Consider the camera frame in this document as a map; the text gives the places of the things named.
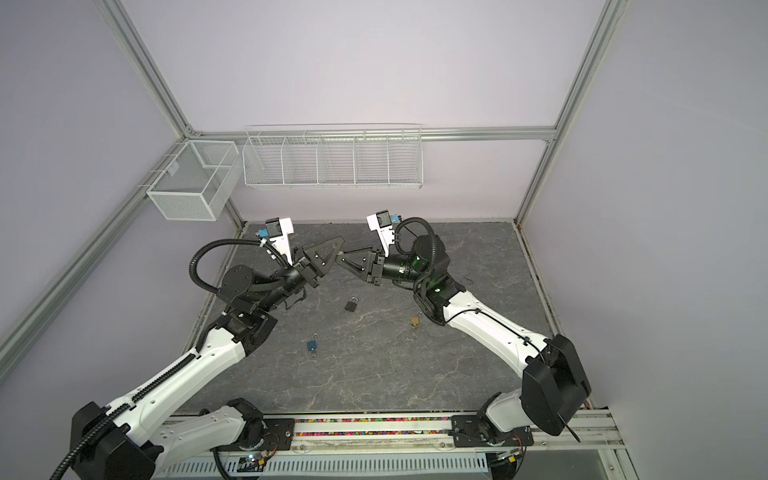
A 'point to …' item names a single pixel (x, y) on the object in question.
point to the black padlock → (351, 304)
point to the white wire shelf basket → (334, 156)
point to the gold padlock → (415, 321)
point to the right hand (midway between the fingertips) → (335, 263)
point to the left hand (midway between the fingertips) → (345, 246)
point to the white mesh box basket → (201, 182)
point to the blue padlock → (313, 344)
